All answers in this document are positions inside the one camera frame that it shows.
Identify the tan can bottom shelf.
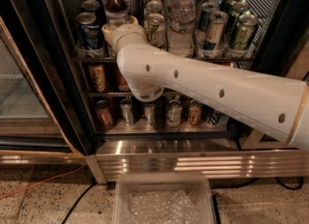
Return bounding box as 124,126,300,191
187,99,203,126

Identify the silver can shelf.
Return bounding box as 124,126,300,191
120,98,134,126
144,102,155,126

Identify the blue can bottom shelf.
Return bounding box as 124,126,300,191
206,108,221,126

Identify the front green soda can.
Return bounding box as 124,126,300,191
227,14,260,58

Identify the black cable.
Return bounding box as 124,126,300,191
211,177,305,191
61,178,98,224

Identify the orange cable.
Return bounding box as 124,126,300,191
0,18,87,201

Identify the front clear water bottle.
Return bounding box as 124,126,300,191
168,0,196,58

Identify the orange can middle shelf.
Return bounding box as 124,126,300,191
116,69,129,92

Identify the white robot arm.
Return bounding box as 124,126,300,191
102,23,309,151

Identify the tan can middle shelf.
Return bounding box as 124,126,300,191
88,65,107,92

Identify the front blue pepsi can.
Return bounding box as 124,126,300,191
75,12,103,58

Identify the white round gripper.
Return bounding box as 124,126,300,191
101,15,148,53

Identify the clear plastic bin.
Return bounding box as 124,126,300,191
112,172,217,224

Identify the tan can shelf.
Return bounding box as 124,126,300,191
187,99,203,126
88,65,107,92

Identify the front white 7up can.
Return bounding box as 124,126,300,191
144,14,166,48

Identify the front silver redbull can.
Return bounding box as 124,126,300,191
203,11,228,58

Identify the brown can bottom shelf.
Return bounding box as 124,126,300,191
96,100,114,126

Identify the grey can bottom shelf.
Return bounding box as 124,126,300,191
166,99,183,127

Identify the brown drink plastic bottle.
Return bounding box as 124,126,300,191
103,0,128,27

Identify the black cable left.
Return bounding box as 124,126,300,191
61,178,98,224

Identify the steel fridge cabinet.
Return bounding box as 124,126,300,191
0,0,309,183

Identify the middle blue pepsi can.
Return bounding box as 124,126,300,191
81,0,104,21

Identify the black cable right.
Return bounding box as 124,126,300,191
211,177,305,191

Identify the left fridge glass door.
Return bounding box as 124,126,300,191
0,17,85,165

